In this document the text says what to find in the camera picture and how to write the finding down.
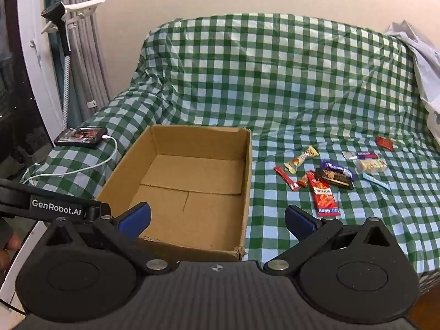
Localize person's left hand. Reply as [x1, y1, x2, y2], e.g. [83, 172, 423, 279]
[0, 233, 22, 272]

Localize black smartphone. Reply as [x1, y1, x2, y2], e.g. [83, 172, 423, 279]
[54, 127, 108, 148]

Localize yellow cow snack bar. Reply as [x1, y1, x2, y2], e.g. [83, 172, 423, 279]
[284, 146, 319, 174]

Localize black garment steamer head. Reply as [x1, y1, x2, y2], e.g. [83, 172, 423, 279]
[41, 0, 72, 57]

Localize white purple pink bar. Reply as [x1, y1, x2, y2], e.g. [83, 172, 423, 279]
[342, 151, 379, 160]

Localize small red candy pack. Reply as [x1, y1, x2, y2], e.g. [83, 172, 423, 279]
[297, 170, 315, 188]

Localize white charging cable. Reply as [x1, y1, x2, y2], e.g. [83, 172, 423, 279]
[22, 134, 119, 186]

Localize light blue snack stick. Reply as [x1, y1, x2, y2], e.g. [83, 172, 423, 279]
[362, 173, 392, 191]

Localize green checkered sofa cover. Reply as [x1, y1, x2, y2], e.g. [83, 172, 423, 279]
[23, 14, 439, 273]

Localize dark brown chocolate bar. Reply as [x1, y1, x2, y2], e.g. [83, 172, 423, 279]
[315, 168, 353, 190]

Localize grey curtain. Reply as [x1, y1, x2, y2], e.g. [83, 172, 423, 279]
[44, 0, 110, 127]

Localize red square sachet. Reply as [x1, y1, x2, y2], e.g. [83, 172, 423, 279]
[375, 136, 395, 151]

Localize brown cardboard box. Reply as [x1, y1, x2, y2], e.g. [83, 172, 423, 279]
[97, 125, 252, 262]

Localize braided steamer hose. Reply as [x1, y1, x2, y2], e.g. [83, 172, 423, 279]
[61, 53, 72, 128]

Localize large red snack packet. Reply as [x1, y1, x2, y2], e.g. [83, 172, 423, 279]
[306, 170, 341, 218]

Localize thin red snack stick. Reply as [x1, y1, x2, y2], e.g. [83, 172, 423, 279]
[274, 166, 301, 191]

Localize clear nut snack pack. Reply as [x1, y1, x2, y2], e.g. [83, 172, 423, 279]
[355, 159, 388, 174]

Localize purple chocolate wrapper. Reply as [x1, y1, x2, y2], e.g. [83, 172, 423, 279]
[321, 159, 355, 181]

